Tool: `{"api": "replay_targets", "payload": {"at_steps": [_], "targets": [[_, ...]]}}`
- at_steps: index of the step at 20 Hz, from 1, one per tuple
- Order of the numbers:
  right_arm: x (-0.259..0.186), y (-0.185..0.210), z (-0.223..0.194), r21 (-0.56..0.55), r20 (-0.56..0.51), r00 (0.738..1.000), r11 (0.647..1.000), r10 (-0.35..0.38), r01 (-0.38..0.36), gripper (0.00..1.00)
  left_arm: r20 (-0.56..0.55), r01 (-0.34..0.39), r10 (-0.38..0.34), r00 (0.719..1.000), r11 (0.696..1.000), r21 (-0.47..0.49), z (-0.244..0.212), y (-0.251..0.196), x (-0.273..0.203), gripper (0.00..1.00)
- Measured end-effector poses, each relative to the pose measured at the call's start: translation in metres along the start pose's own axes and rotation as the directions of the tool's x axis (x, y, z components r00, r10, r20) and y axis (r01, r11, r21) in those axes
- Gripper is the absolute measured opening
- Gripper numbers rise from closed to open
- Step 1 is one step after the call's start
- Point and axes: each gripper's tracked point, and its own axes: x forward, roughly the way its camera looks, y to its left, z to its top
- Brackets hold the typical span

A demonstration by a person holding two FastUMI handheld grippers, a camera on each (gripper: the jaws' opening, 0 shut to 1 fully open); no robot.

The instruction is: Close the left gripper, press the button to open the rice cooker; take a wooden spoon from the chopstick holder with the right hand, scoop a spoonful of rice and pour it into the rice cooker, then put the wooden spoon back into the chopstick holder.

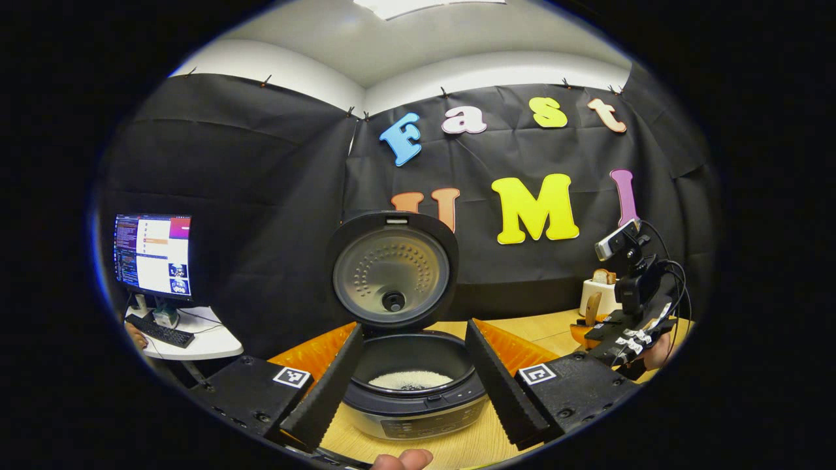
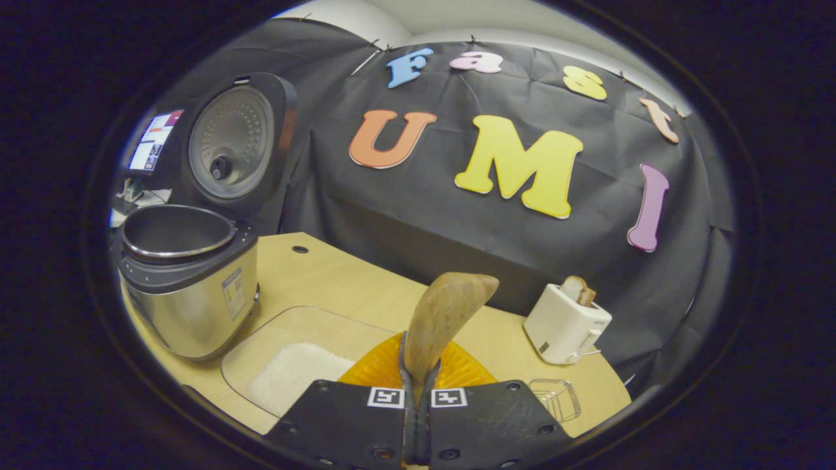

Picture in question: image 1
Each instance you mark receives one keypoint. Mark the small teal box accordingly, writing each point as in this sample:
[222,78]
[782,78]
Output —
[166,318]

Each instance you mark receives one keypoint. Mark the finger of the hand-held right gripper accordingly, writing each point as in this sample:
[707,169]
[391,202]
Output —
[597,335]

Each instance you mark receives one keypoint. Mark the white rice pile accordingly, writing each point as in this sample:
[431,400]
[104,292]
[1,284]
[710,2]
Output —
[410,380]

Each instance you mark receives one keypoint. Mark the black keyboard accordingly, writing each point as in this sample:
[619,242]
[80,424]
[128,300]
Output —
[160,331]

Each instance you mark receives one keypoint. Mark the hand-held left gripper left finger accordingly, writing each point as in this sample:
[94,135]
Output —
[326,391]

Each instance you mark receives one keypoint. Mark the white side desk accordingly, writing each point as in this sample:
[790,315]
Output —
[215,343]

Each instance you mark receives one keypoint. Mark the toasted bread slice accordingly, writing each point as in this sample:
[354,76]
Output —
[604,276]

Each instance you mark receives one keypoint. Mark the dark grey rice cooker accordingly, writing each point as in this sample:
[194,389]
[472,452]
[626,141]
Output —
[392,281]

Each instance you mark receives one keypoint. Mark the white toaster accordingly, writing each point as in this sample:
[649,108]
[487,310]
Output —
[607,300]

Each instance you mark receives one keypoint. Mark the black backdrop cloth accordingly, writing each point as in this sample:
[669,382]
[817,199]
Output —
[261,196]

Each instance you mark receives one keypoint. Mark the computer monitor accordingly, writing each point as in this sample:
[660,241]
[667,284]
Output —
[153,254]

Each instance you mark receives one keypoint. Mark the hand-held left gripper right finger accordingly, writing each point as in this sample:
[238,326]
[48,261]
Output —
[499,391]

